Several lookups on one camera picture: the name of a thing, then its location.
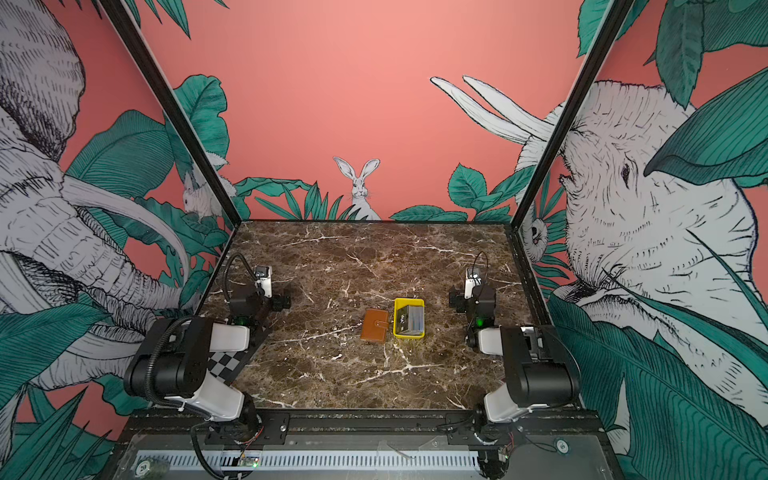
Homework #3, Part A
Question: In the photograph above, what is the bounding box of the yellow plastic card tray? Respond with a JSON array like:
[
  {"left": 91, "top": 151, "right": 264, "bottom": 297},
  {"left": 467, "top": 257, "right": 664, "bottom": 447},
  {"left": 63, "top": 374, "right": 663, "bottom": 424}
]
[{"left": 393, "top": 298, "right": 425, "bottom": 339}]

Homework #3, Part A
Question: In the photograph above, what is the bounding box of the brown leather card holder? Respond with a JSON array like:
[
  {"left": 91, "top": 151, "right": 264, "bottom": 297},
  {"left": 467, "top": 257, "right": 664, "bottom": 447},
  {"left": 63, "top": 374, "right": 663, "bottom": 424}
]
[{"left": 360, "top": 309, "right": 389, "bottom": 343}]

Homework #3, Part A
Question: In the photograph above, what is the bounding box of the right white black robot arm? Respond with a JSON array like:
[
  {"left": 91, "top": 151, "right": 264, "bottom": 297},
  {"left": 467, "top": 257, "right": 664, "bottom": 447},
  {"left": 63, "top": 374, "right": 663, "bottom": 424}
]
[{"left": 448, "top": 284, "right": 581, "bottom": 424}]

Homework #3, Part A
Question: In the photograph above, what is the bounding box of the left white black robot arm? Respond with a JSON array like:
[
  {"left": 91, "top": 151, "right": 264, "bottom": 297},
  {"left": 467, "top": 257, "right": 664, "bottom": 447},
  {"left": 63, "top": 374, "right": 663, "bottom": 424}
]
[{"left": 123, "top": 286, "right": 292, "bottom": 429}]

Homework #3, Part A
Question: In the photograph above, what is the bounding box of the dark credit card stack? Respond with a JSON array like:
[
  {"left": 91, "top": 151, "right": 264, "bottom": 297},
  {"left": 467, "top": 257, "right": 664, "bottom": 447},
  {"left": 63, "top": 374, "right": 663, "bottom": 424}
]
[{"left": 398, "top": 305, "right": 424, "bottom": 337}]

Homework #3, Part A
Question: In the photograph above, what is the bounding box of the checkerboard calibration tag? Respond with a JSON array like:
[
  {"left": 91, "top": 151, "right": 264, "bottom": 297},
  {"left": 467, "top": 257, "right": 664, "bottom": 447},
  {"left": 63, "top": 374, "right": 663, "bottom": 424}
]
[{"left": 207, "top": 351, "right": 254, "bottom": 385}]

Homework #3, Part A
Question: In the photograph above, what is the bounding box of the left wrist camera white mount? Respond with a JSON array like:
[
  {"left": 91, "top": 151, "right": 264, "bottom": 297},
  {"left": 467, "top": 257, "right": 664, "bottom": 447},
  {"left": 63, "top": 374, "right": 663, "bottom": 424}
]
[{"left": 254, "top": 265, "right": 273, "bottom": 298}]

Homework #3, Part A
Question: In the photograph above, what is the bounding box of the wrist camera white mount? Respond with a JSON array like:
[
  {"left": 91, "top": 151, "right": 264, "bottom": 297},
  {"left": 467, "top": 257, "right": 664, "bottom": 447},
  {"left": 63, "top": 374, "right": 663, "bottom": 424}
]
[
  {"left": 464, "top": 266, "right": 483, "bottom": 299},
  {"left": 254, "top": 265, "right": 273, "bottom": 298}
]

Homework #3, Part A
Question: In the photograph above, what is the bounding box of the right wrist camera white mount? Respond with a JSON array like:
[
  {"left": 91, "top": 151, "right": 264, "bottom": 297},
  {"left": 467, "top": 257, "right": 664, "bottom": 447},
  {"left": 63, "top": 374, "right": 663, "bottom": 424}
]
[{"left": 464, "top": 266, "right": 483, "bottom": 299}]

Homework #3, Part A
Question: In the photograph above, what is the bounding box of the black front mounting rail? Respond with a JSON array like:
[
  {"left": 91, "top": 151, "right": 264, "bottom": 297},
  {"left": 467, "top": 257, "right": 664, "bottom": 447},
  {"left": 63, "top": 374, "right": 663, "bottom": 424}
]
[{"left": 197, "top": 407, "right": 601, "bottom": 448}]

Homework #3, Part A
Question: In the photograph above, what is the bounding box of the white slotted cable duct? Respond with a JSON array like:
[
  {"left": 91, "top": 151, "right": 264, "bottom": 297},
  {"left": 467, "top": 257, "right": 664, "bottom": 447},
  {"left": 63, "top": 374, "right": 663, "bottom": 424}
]
[{"left": 130, "top": 449, "right": 481, "bottom": 473}]

